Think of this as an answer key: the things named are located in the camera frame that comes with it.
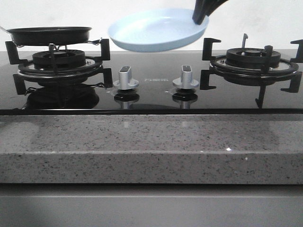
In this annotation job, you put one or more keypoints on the left black pan support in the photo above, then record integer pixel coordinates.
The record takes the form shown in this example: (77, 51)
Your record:
(58, 77)

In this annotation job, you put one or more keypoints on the right black gas burner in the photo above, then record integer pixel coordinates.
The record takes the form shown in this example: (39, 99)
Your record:
(248, 58)

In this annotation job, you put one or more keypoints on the light blue plate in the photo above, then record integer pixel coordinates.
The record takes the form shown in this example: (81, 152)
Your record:
(156, 30)

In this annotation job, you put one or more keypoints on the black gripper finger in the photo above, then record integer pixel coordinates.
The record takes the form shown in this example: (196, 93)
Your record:
(205, 8)

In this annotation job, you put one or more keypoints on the black pan support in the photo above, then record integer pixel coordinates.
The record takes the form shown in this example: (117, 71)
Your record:
(58, 77)
(273, 70)

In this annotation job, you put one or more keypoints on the black glass gas hob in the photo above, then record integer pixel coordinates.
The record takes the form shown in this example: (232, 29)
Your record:
(155, 94)

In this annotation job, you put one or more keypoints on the left black gas burner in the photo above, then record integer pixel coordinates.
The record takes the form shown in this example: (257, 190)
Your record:
(64, 59)

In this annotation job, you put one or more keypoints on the left silver control knob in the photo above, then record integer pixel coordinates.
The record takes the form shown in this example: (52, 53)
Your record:
(126, 81)

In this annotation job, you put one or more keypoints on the right silver control knob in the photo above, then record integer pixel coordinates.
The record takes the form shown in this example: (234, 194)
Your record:
(186, 81)

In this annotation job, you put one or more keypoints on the black frying pan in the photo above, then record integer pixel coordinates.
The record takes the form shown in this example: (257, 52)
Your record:
(43, 36)

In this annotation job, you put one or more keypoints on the right black pan support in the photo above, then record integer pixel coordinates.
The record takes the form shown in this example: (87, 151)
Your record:
(273, 70)

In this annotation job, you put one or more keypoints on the silver control knob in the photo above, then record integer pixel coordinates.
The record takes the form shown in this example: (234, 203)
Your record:
(186, 81)
(126, 81)

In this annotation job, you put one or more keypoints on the grey cabinet front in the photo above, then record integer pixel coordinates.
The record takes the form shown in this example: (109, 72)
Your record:
(150, 205)

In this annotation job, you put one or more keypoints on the black gas burner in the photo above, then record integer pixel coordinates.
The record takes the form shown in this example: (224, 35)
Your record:
(248, 58)
(64, 59)

